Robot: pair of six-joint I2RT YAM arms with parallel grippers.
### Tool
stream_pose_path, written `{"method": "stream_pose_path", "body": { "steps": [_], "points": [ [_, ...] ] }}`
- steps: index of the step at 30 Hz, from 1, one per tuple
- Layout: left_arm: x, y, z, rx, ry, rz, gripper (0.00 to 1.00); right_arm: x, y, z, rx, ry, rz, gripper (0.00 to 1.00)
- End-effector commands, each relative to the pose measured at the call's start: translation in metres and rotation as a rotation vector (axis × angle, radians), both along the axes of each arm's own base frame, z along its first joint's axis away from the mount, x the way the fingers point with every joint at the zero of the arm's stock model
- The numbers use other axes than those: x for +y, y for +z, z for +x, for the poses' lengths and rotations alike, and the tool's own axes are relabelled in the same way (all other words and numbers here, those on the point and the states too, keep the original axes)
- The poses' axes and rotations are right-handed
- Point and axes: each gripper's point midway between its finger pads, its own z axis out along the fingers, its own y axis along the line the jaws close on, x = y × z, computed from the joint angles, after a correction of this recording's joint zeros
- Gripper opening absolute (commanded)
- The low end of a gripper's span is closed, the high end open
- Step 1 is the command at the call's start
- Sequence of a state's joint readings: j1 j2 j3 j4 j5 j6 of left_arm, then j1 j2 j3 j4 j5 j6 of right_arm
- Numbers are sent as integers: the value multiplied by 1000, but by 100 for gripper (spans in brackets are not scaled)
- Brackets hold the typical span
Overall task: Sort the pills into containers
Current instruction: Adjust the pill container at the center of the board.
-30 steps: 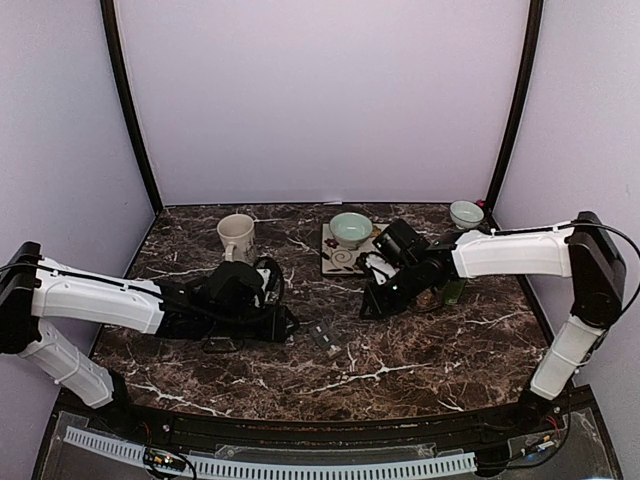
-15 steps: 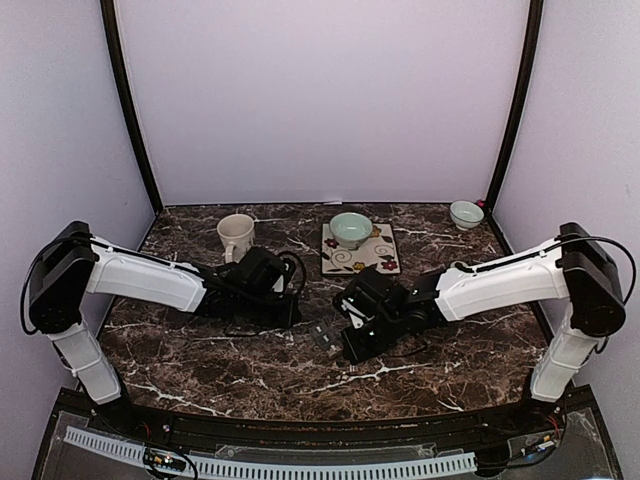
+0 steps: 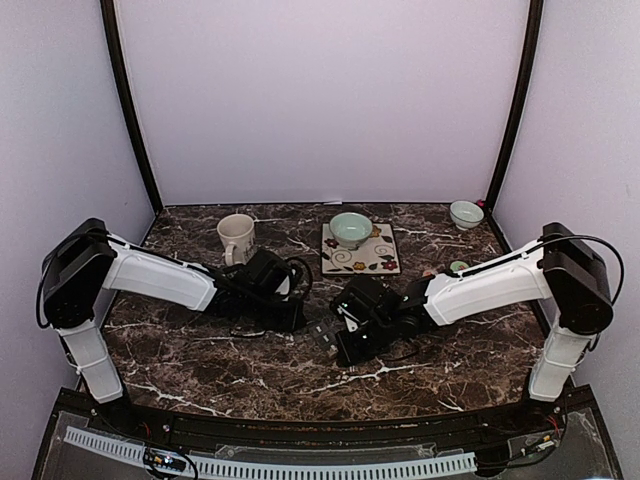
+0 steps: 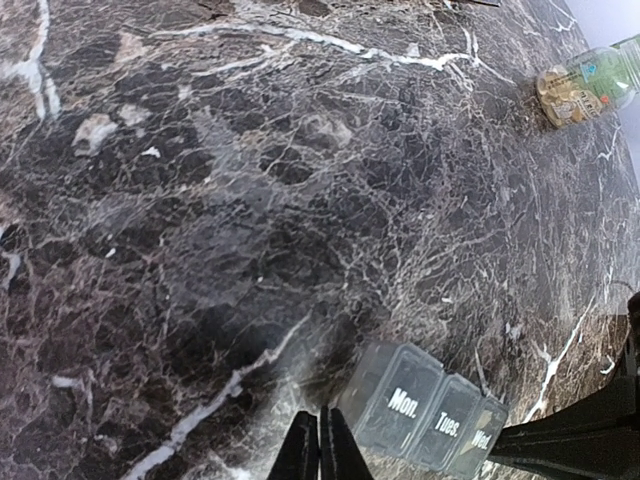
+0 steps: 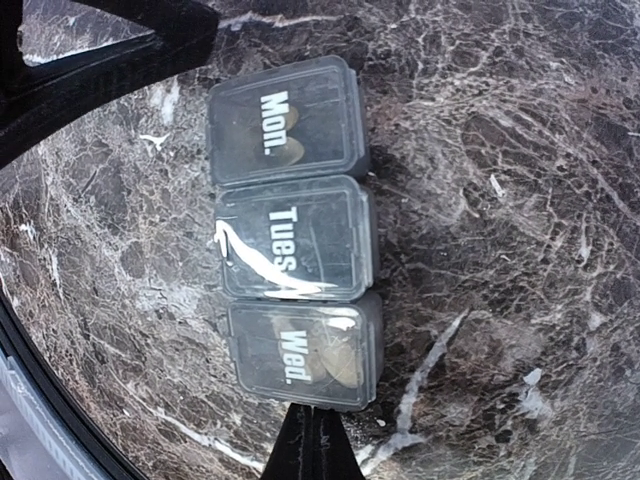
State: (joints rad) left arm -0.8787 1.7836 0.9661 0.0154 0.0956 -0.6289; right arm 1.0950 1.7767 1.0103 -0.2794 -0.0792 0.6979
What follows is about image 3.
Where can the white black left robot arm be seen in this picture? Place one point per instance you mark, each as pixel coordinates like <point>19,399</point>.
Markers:
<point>267,288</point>

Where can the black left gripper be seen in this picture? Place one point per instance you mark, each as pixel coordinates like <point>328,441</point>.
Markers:
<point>290,324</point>

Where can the square floral ceramic plate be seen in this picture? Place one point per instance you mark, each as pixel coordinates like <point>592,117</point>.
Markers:
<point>379,255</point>

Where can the light green ceramic bowl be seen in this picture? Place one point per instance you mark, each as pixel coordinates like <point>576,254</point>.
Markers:
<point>350,229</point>

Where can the green labelled supplement bottle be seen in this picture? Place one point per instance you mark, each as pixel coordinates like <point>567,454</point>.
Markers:
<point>458,266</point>

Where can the black left frame post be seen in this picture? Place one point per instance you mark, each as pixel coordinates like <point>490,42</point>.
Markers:
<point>128,109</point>

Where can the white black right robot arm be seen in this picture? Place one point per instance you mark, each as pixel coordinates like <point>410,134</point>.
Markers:
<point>560,265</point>

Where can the small white-green ceramic bowl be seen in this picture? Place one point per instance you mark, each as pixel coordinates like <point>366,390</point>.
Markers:
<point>466,215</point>

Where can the white slotted cable duct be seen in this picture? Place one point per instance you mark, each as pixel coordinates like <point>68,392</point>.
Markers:
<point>240,462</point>

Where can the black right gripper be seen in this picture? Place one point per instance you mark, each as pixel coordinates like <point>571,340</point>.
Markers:
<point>349,356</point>

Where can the black right frame post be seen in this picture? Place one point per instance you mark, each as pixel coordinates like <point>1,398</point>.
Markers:
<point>523,78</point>

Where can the white floral ceramic mug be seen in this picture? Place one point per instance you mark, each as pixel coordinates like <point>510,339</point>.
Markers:
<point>237,234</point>

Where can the black frame post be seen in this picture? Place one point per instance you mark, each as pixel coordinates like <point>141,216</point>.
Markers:
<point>128,109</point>
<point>523,78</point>

